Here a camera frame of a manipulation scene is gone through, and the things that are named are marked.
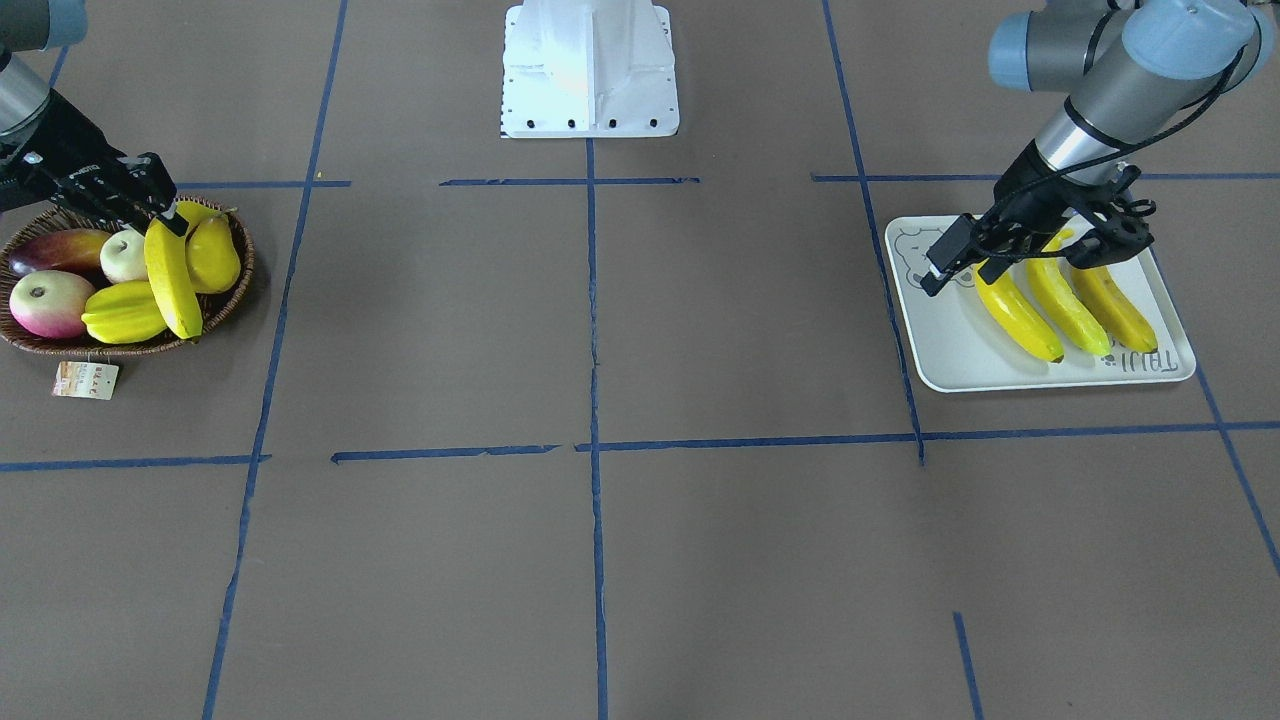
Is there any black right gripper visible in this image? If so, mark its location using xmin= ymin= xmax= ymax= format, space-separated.
xmin=1 ymin=90 xmax=191 ymax=238

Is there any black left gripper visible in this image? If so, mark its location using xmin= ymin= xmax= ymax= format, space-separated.
xmin=920 ymin=140 xmax=1121 ymax=297

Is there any yellow banana basket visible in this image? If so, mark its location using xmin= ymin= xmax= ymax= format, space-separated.
xmin=975 ymin=272 xmax=1065 ymax=364
xmin=143 ymin=200 xmax=216 ymax=340

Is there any yellow banana front basket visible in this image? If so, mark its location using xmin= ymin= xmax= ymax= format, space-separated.
xmin=975 ymin=272 xmax=1065 ymax=364

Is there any yellow banana moved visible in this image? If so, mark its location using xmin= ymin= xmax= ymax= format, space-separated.
xmin=1070 ymin=266 xmax=1158 ymax=354
xmin=1025 ymin=256 xmax=1111 ymax=357

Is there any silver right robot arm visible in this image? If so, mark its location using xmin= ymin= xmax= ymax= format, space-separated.
xmin=1 ymin=1 xmax=189 ymax=236

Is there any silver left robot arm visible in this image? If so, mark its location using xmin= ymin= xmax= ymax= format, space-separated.
xmin=920 ymin=1 xmax=1277 ymax=297

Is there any yellow pear in basket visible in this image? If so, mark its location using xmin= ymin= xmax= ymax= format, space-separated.
xmin=187 ymin=214 xmax=241 ymax=295

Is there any yellow starfruit in basket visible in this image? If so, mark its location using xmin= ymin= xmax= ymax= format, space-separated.
xmin=81 ymin=281 xmax=168 ymax=345

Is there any woven wicker basket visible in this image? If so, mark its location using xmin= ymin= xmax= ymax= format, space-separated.
xmin=3 ymin=193 xmax=256 ymax=357

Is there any paper tag on basket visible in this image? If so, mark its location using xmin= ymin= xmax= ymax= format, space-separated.
xmin=51 ymin=360 xmax=120 ymax=401

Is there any pale green apple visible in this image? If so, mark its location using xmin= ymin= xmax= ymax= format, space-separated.
xmin=99 ymin=228 xmax=148 ymax=284

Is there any red orange mango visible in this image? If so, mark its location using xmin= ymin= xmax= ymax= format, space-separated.
xmin=8 ymin=228 xmax=111 ymax=275

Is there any white rectangular plastic tray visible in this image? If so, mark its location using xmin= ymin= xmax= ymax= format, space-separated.
xmin=884 ymin=215 xmax=1197 ymax=393

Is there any white pedestal column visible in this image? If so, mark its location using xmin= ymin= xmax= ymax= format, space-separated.
xmin=500 ymin=1 xmax=680 ymax=138

